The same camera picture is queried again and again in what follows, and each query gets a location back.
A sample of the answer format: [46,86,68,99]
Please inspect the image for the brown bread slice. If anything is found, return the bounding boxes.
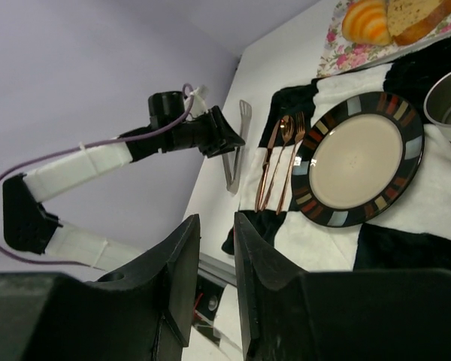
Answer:
[386,0,451,46]

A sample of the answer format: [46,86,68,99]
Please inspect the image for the floral rectangular tray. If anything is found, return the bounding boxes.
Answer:
[316,1,451,77]

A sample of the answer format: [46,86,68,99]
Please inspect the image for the aluminium frame rail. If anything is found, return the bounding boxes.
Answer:
[189,252,238,339]

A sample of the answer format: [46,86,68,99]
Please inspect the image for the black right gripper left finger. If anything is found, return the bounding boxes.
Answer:
[92,215,200,360]

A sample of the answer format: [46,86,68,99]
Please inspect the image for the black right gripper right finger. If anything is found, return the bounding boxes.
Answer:
[234,212,316,360]

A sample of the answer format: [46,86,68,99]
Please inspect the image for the rose gold knife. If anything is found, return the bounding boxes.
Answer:
[255,120,283,212]

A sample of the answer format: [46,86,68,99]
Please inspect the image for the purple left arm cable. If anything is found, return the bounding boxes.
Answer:
[0,83,195,267]

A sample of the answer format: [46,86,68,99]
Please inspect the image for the orange striped croissant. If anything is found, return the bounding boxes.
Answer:
[341,0,392,46]

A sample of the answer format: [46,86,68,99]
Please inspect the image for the rose gold spoon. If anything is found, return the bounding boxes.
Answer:
[259,115,295,211]

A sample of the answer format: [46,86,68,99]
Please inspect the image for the rose gold fork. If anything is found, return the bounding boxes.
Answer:
[276,111,307,215]

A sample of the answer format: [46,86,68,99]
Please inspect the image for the silver metal tongs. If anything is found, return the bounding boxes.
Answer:
[222,99,252,194]

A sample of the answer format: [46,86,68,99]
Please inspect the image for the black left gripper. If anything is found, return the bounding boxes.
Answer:
[195,106,245,157]

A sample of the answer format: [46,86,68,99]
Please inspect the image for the grey metal cup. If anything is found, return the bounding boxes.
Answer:
[423,72,451,143]

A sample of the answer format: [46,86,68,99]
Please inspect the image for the cream plate with patterned rim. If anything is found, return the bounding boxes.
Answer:
[291,91,425,228]

